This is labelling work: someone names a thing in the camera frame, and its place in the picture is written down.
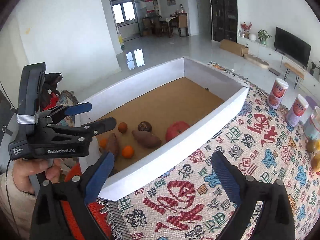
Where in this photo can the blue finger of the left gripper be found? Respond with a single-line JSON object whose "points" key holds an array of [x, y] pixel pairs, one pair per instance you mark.
{"points": [[59, 134], [58, 113]]}

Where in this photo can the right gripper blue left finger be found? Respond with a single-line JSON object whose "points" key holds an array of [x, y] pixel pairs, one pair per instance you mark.
{"points": [[62, 210]]}

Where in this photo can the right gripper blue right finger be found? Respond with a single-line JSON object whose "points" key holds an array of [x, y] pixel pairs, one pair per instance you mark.
{"points": [[275, 220]]}

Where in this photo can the small orange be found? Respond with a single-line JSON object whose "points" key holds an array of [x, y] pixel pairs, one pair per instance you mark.
{"points": [[128, 152], [103, 143]]}

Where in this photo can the sweet potato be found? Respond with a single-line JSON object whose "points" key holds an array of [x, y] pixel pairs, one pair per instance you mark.
{"points": [[146, 139], [112, 145]]}

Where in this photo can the small dark red fruit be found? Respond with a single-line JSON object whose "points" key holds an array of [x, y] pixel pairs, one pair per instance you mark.
{"points": [[122, 127]]}

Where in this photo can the dark mangosteen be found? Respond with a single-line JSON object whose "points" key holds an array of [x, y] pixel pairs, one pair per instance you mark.
{"points": [[145, 126]]}

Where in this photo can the red apple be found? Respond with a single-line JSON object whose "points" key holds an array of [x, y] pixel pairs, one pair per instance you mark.
{"points": [[175, 129]]}

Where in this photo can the person left hand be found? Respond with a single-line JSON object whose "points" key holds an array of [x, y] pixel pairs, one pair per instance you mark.
{"points": [[23, 169]]}

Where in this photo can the yellow pear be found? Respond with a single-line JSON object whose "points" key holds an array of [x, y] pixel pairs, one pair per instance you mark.
{"points": [[315, 162]]}

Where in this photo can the white foam box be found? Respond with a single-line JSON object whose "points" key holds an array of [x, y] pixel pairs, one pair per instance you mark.
{"points": [[179, 90]]}

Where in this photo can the brown kiwi fruit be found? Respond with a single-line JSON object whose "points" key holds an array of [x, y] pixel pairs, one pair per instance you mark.
{"points": [[313, 146]]}

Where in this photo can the patterned woven tablecloth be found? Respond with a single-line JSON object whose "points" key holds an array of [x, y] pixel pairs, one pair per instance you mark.
{"points": [[189, 202]]}

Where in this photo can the gold lid clear jar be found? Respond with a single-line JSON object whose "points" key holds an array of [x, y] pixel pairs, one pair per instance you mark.
{"points": [[311, 127]]}

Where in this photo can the right orange label can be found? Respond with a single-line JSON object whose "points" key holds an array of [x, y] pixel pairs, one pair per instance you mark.
{"points": [[297, 109]]}

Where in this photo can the orange label can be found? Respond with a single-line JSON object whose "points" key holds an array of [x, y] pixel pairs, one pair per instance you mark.
{"points": [[277, 93], [297, 109]]}

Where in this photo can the left orange label can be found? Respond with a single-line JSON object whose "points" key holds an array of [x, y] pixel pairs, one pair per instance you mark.
{"points": [[277, 93]]}

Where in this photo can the white tv cabinet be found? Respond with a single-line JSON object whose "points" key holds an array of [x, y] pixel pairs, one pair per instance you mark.
{"points": [[277, 61]]}

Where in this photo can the small wooden stool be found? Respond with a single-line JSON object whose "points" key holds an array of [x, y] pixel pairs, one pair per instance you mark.
{"points": [[299, 74]]}

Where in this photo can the cardboard box on floor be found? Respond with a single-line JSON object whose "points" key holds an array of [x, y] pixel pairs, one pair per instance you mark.
{"points": [[233, 47]]}

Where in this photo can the black television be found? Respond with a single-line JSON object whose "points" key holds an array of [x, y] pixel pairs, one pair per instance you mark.
{"points": [[293, 46]]}

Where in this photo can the potted green plant left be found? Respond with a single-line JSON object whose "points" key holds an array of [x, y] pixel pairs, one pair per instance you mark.
{"points": [[263, 36]]}

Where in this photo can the red flower vase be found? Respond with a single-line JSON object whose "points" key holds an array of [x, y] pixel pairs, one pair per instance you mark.
{"points": [[246, 29]]}

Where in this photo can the black glass cabinet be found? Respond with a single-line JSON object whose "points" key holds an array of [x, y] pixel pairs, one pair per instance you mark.
{"points": [[224, 20]]}

